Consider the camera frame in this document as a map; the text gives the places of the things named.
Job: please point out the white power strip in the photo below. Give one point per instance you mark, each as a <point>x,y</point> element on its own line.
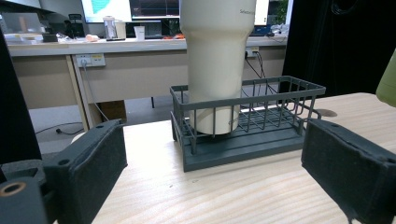
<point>91,60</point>
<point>251,51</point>

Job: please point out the cream tumbler with clear lid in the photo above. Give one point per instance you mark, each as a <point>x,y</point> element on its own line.
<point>214,56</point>

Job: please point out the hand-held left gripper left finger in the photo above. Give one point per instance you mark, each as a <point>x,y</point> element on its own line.
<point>90,161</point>

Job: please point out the monitor with white screen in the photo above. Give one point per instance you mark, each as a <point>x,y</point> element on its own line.
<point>261,12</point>

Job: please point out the blue box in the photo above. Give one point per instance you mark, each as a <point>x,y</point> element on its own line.
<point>261,30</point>

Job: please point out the dark screen monitor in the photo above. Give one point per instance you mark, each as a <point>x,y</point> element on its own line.
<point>154,8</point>

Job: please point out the beige office desk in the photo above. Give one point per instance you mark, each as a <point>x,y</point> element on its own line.
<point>140,77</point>

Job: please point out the pink object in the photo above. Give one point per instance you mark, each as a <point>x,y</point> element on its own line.
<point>92,38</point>

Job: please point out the black curtain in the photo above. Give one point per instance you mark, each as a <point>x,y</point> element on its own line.
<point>15,118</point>
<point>336,46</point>

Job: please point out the monitor with teal graphic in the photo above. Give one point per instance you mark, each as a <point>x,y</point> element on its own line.
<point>107,9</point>

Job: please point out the black office chair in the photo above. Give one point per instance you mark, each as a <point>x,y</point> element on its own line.
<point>74,28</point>

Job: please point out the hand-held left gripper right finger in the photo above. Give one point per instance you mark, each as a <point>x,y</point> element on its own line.
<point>351,168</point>

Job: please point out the green plant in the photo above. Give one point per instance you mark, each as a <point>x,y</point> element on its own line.
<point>281,11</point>

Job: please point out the white paper cup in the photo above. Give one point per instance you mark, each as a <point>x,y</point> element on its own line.
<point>139,33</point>

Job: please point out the brown cardboard box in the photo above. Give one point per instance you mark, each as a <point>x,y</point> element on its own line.
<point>113,110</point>

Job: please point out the clear plastic jar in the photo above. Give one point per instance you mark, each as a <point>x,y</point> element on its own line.
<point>109,28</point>

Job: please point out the green bottle with white cap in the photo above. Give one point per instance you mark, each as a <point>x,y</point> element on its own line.
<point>389,84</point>

